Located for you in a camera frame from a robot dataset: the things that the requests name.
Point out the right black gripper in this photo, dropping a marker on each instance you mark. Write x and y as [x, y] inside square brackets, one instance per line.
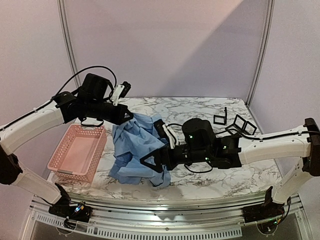
[164, 157]

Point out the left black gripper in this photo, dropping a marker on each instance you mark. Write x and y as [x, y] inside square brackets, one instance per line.
[118, 119]

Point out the blue button-up shirt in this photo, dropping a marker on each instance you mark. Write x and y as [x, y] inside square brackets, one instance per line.
[133, 140]

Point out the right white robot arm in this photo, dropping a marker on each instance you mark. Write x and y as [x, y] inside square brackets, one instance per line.
[236, 150]

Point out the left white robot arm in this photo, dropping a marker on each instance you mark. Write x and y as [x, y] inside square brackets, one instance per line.
[96, 98]

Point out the pink plastic basket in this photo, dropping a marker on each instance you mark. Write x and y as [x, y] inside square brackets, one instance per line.
[78, 153]

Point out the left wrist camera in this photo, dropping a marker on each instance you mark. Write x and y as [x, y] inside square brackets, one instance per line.
[120, 91]

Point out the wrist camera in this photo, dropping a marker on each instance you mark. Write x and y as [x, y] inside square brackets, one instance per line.
[165, 132]
[120, 91]

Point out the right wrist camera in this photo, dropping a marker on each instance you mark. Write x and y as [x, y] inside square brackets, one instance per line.
[165, 132]

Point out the upright black frame box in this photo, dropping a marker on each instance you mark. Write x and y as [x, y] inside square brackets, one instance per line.
[221, 119]

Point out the aluminium front rail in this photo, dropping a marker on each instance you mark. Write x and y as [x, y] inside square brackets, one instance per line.
[207, 219]

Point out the open black frame box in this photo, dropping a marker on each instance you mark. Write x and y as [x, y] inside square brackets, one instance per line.
[240, 125]

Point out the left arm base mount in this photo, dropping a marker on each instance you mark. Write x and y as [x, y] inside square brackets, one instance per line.
[79, 212]

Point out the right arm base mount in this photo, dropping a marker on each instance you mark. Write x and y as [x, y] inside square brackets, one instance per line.
[272, 213]

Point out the left aluminium corner post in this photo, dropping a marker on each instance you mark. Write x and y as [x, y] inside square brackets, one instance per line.
[68, 42]

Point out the aluminium corner post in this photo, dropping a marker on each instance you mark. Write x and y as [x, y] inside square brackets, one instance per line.
[68, 42]
[262, 51]

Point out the right aluminium corner post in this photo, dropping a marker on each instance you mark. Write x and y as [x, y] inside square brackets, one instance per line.
[262, 51]

